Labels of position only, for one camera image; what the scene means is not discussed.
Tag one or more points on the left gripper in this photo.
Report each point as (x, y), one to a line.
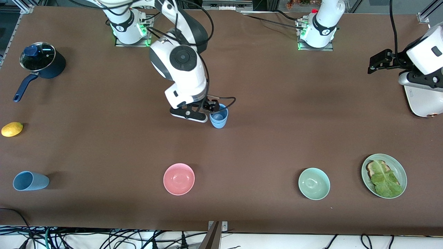
(395, 61)

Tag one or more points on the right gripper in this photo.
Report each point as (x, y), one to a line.
(208, 105)

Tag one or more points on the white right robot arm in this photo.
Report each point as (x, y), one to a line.
(187, 76)

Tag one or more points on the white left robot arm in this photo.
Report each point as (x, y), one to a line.
(325, 20)

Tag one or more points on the white toaster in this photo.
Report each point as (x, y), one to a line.
(425, 103)

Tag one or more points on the pink bowl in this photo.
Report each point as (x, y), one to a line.
(179, 179)

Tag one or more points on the grey power strip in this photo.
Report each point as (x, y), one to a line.
(225, 5)

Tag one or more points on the orange brown plant decoration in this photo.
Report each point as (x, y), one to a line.
(294, 4)

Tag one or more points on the toast slice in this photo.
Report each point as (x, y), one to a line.
(370, 169)

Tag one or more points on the mint green plate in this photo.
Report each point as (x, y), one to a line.
(398, 170)

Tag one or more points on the green lettuce leaf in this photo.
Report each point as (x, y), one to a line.
(384, 181)

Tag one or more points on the mint green bowl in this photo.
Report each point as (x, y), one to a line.
(314, 183)

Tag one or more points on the grey metal pole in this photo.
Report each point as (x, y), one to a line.
(211, 240)

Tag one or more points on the dark blue saucepan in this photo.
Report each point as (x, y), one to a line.
(57, 65)

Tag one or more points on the glass lid blue knob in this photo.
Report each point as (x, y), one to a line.
(45, 57)

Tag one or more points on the yellow lemon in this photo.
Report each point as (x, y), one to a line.
(12, 129)

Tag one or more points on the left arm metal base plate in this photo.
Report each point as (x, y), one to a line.
(328, 48)

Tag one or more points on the aluminium frame rail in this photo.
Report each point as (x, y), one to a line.
(424, 17)
(27, 14)

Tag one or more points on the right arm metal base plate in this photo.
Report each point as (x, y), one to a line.
(148, 34)

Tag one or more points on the small metal table bracket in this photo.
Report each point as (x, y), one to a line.
(225, 226)

